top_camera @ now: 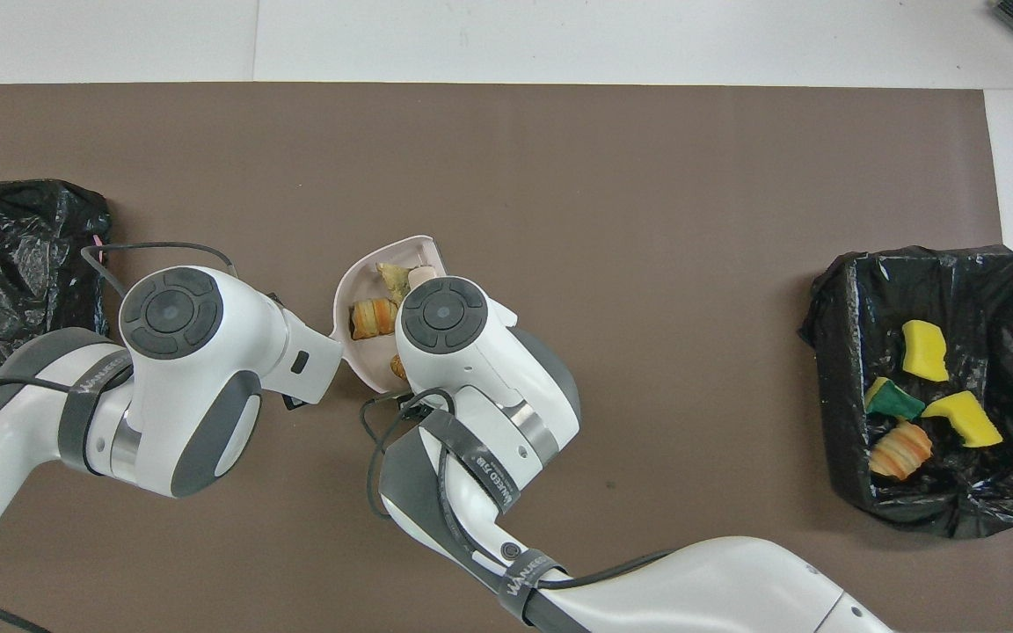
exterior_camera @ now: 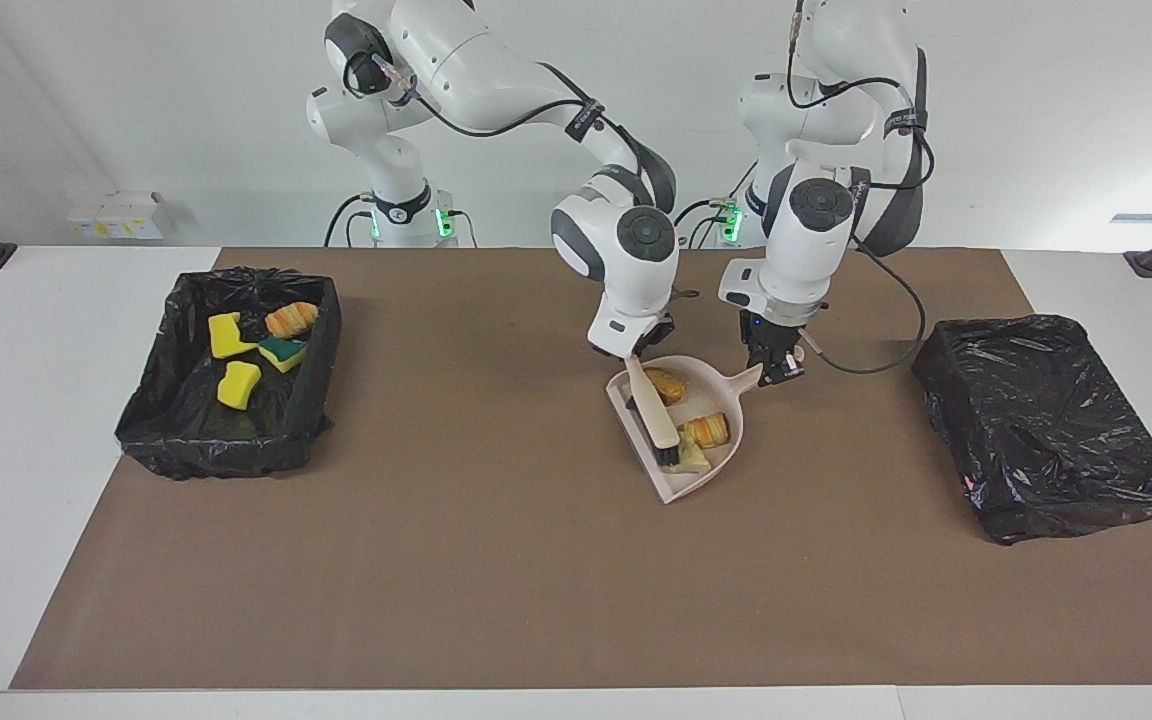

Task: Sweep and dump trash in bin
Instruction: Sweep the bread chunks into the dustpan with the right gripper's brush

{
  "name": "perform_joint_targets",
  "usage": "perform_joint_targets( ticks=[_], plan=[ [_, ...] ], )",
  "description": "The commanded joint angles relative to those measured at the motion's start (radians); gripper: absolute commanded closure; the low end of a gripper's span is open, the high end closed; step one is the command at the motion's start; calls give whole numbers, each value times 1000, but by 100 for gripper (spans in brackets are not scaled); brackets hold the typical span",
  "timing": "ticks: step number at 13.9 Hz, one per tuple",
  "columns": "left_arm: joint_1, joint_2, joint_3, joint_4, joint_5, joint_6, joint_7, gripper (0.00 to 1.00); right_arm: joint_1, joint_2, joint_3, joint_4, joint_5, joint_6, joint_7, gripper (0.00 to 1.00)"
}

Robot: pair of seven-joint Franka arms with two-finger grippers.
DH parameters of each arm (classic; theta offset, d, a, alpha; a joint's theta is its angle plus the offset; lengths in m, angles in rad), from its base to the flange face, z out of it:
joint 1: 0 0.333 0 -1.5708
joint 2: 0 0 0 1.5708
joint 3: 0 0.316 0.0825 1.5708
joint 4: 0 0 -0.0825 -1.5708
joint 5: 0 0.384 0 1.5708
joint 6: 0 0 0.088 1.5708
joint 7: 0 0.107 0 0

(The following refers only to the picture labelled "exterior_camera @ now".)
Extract brown foam chunk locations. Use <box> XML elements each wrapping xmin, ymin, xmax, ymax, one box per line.
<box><xmin>644</xmin><ymin>368</ymin><xmax>689</xmax><ymax>406</ymax></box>

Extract pale pink plastic dustpan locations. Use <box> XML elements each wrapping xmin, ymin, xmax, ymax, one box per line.
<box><xmin>605</xmin><ymin>355</ymin><xmax>765</xmax><ymax>505</ymax></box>

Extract beige hand brush black bristles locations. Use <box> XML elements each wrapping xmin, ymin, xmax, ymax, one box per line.
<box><xmin>624</xmin><ymin>355</ymin><xmax>682</xmax><ymax>469</ymax></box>

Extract orange striped foam chunk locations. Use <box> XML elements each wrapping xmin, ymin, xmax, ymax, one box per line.
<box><xmin>681</xmin><ymin>412</ymin><xmax>731</xmax><ymax>448</ymax></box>

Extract beige and orange foam chunk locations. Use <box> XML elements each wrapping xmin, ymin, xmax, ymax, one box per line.
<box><xmin>265</xmin><ymin>301</ymin><xmax>320</xmax><ymax>339</ymax></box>

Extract yellow green sponge piece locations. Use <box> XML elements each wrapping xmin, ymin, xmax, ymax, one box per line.
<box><xmin>258</xmin><ymin>336</ymin><xmax>310</xmax><ymax>373</ymax></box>

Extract bin covered by black bag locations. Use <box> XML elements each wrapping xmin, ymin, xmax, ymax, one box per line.
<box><xmin>911</xmin><ymin>314</ymin><xmax>1152</xmax><ymax>546</ymax></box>

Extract open bin with black bag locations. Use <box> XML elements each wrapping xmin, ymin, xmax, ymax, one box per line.
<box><xmin>114</xmin><ymin>265</ymin><xmax>343</xmax><ymax>481</ymax></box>

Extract brown table mat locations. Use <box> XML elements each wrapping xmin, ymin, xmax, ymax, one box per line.
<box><xmin>9</xmin><ymin>247</ymin><xmax>1152</xmax><ymax>691</ymax></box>

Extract white box yellow labels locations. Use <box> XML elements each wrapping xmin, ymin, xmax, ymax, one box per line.
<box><xmin>69</xmin><ymin>192</ymin><xmax>165</xmax><ymax>241</ymax></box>

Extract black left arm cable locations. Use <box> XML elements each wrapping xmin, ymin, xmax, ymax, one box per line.
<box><xmin>786</xmin><ymin>0</ymin><xmax>929</xmax><ymax>377</ymax></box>

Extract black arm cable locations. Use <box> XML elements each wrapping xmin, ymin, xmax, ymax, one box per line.
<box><xmin>786</xmin><ymin>0</ymin><xmax>929</xmax><ymax>377</ymax></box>
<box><xmin>366</xmin><ymin>50</ymin><xmax>702</xmax><ymax>301</ymax></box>

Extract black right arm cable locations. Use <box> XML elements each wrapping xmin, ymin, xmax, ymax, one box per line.
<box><xmin>366</xmin><ymin>50</ymin><xmax>702</xmax><ymax>301</ymax></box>

